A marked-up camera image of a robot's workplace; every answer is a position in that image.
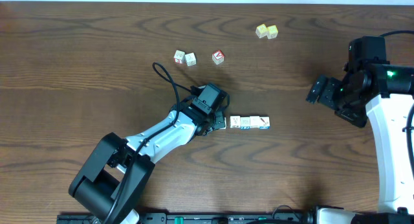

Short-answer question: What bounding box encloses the plain white block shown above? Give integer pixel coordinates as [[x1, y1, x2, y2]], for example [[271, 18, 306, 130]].
[[250, 116, 261, 129]]

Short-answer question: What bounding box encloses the white block blue pencil picture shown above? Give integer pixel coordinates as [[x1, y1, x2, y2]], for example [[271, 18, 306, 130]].
[[259, 117, 270, 129]]

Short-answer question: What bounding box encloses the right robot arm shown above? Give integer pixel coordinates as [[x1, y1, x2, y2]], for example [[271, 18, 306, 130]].
[[304, 64, 413, 223]]

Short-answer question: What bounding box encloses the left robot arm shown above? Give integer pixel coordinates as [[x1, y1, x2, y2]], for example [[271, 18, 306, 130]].
[[69, 104, 226, 223]]

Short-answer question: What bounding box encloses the red letter A block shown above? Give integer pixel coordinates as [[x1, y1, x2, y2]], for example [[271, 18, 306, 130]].
[[212, 50, 225, 65]]

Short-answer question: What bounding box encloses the white block blue side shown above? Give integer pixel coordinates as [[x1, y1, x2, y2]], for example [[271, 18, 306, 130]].
[[185, 52, 197, 66]]

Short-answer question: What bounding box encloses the white block red number three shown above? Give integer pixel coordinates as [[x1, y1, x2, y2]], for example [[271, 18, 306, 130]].
[[173, 50, 186, 64]]

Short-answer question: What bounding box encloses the yellow block right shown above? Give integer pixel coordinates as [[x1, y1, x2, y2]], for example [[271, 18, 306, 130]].
[[267, 25, 279, 39]]

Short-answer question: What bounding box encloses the yellow block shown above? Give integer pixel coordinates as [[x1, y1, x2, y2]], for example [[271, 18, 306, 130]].
[[267, 25, 279, 39], [256, 24, 268, 38]]

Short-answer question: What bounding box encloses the yellow block left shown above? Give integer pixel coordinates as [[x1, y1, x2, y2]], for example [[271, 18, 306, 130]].
[[256, 24, 268, 38]]

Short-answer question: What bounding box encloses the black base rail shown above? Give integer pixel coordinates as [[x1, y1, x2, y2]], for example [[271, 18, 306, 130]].
[[56, 211, 382, 224]]

